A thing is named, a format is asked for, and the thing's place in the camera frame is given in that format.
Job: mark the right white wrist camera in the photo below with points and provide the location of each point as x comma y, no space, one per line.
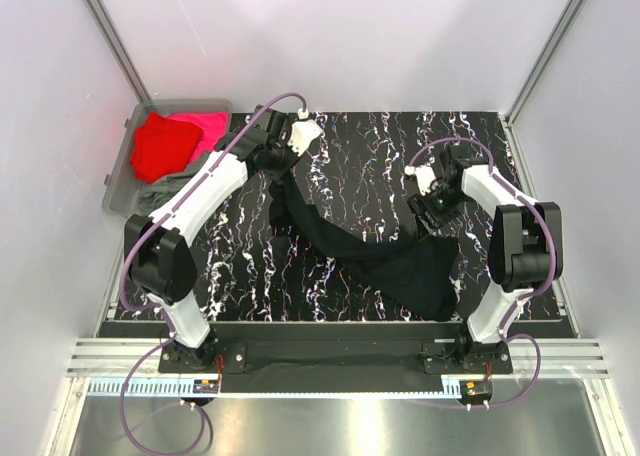
425,177

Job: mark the white slotted cable duct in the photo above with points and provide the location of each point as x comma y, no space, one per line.
331,388

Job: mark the clear plastic storage bin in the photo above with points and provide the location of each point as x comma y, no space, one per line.
122,187

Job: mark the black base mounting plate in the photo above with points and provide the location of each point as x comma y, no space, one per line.
293,331

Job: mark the pink t shirt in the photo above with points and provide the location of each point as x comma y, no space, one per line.
213,126

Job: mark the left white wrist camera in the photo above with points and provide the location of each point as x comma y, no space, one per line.
304,133

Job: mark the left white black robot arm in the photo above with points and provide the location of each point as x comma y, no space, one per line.
158,257

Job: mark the grey t shirt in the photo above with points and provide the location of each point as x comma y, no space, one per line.
155,195

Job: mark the left yellow connector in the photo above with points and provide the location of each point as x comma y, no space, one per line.
206,386

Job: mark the red t shirt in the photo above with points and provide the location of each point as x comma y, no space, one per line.
163,146

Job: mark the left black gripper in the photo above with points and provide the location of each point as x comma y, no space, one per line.
277,174

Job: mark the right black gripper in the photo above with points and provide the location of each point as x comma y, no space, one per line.
419,205

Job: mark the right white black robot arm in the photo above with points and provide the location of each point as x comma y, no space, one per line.
525,254

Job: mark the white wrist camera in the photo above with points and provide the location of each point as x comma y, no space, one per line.
425,177
304,133

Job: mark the black t shirt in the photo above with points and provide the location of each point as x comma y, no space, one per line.
413,271

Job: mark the aluminium frame rail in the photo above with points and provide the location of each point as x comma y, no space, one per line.
547,358

